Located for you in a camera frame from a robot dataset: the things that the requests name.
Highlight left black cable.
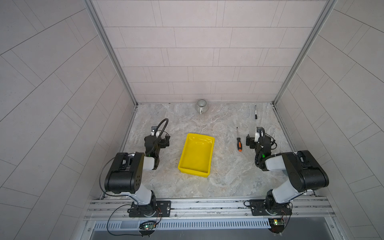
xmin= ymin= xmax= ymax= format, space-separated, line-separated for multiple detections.
xmin=98 ymin=155 xmax=142 ymax=237

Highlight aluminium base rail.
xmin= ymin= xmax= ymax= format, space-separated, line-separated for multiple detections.
xmin=78 ymin=196 xmax=346 ymax=240

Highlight white ribbed cup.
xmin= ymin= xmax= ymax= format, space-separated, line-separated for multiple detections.
xmin=196 ymin=99 xmax=208 ymax=115

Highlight orange black screwdriver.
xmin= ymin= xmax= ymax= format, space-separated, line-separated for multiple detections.
xmin=237 ymin=128 xmax=242 ymax=152

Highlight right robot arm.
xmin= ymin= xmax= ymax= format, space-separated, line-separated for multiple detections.
xmin=245 ymin=127 xmax=329 ymax=216

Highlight circuit board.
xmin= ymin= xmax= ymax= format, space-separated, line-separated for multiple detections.
xmin=268 ymin=219 xmax=285 ymax=234
xmin=139 ymin=221 xmax=157 ymax=231

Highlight yellow plastic bin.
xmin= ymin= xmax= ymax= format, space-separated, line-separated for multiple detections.
xmin=178 ymin=133 xmax=215 ymax=178

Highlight left circuit board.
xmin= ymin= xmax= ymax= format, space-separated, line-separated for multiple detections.
xmin=139 ymin=221 xmax=157 ymax=231

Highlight right circuit board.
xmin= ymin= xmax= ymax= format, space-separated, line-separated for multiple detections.
xmin=268 ymin=219 xmax=285 ymax=234

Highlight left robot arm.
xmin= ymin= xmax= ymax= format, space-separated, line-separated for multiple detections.
xmin=104 ymin=127 xmax=171 ymax=218

